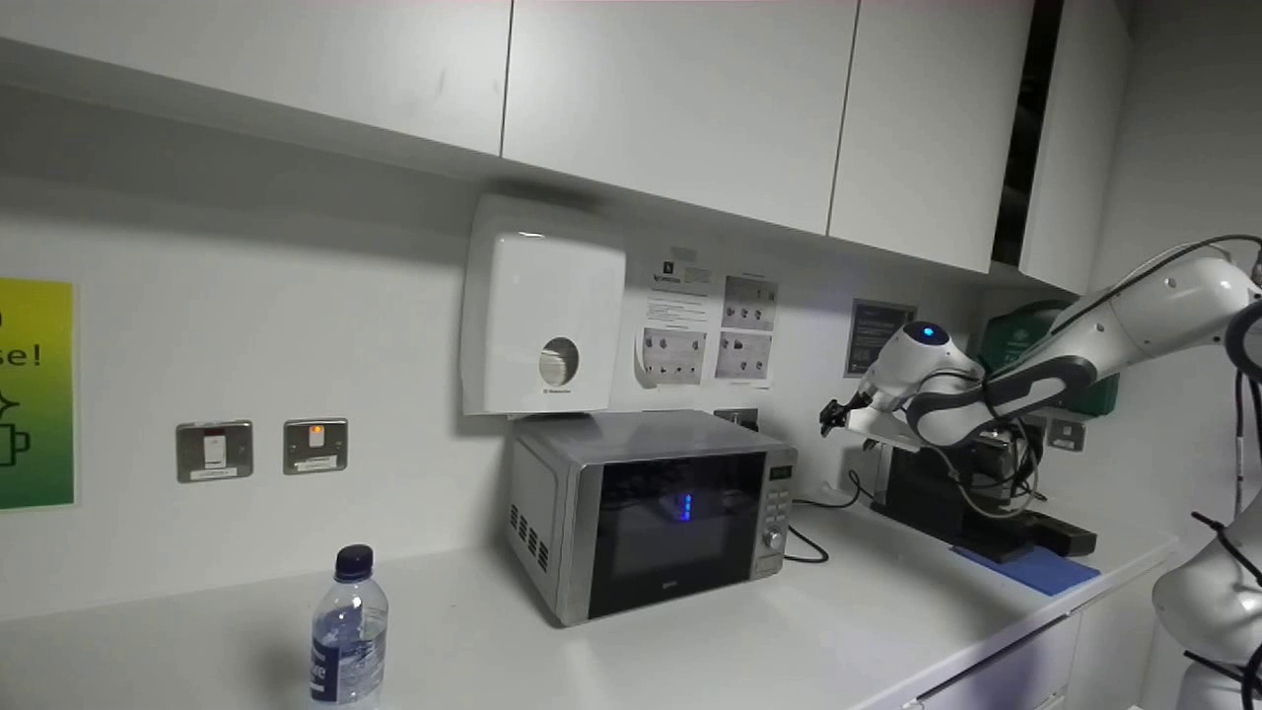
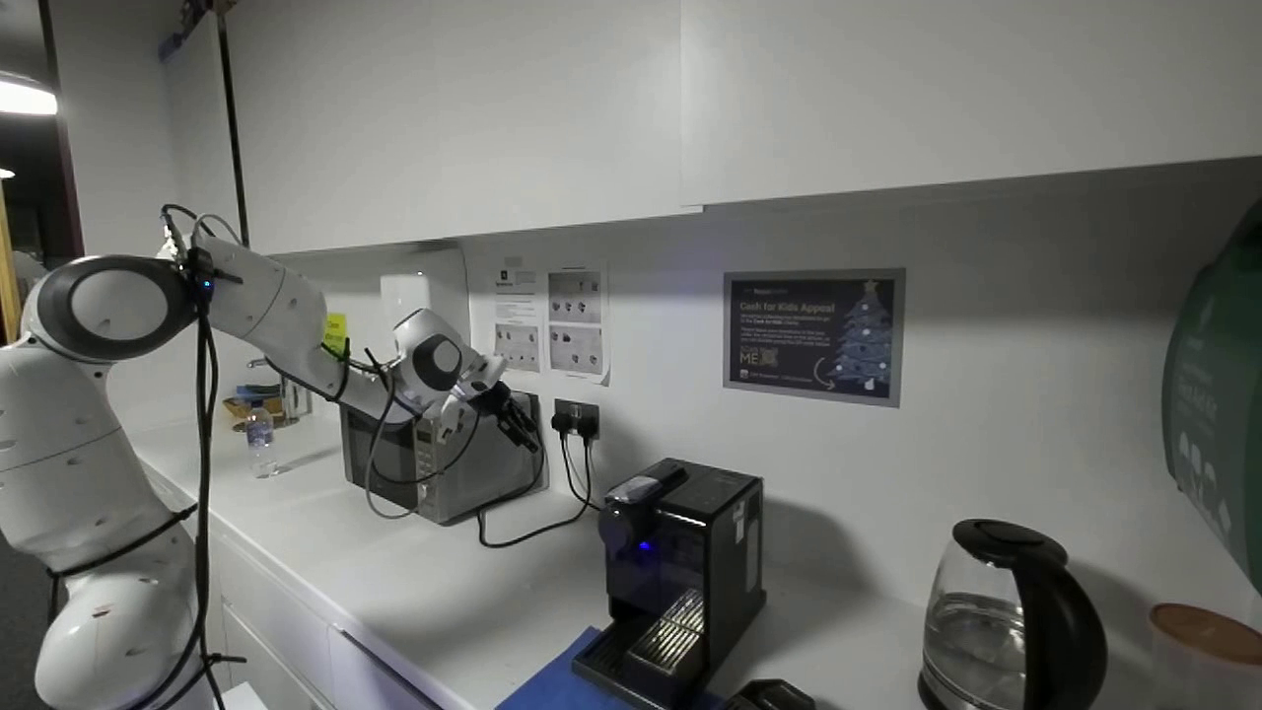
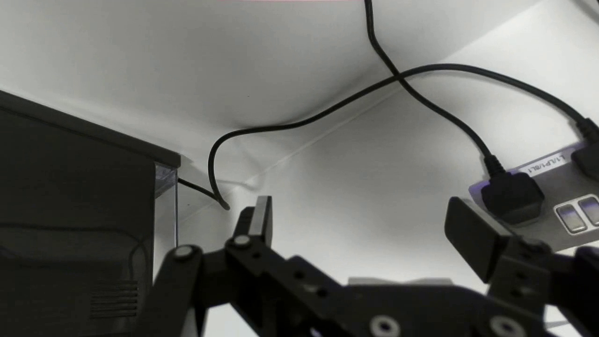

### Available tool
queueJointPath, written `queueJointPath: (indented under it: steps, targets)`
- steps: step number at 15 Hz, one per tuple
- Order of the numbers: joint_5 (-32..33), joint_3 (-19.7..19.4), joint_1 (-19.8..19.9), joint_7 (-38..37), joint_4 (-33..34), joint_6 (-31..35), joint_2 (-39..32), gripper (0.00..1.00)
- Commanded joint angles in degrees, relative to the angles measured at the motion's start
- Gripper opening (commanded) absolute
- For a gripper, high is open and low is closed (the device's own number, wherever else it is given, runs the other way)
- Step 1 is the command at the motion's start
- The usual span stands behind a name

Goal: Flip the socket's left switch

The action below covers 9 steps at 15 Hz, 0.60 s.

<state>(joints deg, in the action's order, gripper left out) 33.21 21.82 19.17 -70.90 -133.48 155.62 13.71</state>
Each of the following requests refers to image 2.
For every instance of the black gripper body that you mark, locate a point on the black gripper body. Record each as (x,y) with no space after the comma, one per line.
(505,405)

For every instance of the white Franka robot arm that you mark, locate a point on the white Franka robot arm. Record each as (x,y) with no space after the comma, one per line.
(79,435)

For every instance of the silver microwave oven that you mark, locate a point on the silver microwave oven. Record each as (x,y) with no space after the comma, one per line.
(447,490)

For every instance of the black coffee machine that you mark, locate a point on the black coffee machine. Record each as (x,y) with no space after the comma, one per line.
(694,552)

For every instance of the chrome metal stand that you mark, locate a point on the chrome metal stand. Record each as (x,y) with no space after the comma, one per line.
(295,395)

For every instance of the blue mat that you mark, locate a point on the blue mat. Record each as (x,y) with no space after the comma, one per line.
(554,683)

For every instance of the orange blue small object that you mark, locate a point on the orange blue small object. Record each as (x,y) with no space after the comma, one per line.
(253,414)

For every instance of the white upper cabinet door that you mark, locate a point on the white upper cabinet door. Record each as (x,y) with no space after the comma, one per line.
(459,121)
(973,90)

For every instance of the white base cabinet front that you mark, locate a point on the white base cabinet front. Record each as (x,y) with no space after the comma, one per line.
(291,631)

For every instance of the small black flat object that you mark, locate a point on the small black flat object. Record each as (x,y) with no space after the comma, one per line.
(775,694)

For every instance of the bright ceiling light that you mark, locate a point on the bright ceiling light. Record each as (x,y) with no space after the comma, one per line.
(25,94)

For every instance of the round brown wooden lid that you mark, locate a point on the round brown wooden lid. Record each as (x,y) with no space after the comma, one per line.
(1207,631)

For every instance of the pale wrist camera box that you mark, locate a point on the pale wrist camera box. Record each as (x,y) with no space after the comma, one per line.
(472,389)

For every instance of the steel double wall socket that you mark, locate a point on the steel double wall socket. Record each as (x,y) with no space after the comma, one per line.
(576,420)

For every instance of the wall power sockets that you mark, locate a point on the wall power sockets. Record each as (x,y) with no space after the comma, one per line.
(554,322)

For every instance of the green yellow wall sign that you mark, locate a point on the green yellow wall sign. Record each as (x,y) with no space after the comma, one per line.
(337,331)

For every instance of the dark framed wall poster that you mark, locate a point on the dark framed wall poster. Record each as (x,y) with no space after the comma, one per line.
(814,336)

